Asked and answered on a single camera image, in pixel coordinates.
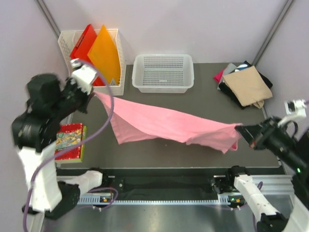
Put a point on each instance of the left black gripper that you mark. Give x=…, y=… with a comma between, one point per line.
x=86, y=97

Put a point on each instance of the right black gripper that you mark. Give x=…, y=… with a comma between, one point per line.
x=264, y=127

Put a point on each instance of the pink t-shirt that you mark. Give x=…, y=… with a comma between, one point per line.
x=132, y=122

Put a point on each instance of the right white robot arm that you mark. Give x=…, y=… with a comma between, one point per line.
x=267, y=217

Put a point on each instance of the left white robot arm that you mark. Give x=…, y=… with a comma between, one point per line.
x=34, y=134

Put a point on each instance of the colourful red book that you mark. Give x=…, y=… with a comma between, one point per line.
x=70, y=135

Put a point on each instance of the red plastic folder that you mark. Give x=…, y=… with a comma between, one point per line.
x=84, y=44

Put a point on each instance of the beige folded t-shirt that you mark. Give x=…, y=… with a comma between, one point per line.
x=248, y=87

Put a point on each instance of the black folded garment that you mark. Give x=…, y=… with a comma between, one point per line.
x=226, y=90

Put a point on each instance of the orange plastic folder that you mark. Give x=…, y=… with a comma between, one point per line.
x=104, y=56

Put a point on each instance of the white file organizer rack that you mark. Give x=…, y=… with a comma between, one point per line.
x=67, y=41

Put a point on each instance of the magenta folded garment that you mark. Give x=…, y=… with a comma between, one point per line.
x=218, y=76

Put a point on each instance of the white blue garment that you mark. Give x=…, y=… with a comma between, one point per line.
x=241, y=67

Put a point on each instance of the grey folded garment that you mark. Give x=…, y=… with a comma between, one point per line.
x=230, y=68

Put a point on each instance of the white perforated basket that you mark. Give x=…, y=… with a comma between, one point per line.
x=163, y=73

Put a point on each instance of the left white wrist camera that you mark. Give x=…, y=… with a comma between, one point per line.
x=84, y=75

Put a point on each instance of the aluminium frame rail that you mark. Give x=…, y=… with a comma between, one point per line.
x=275, y=184

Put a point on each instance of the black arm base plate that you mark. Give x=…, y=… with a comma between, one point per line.
x=167, y=183

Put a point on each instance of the grey slotted cable duct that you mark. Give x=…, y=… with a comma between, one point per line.
x=99, y=200

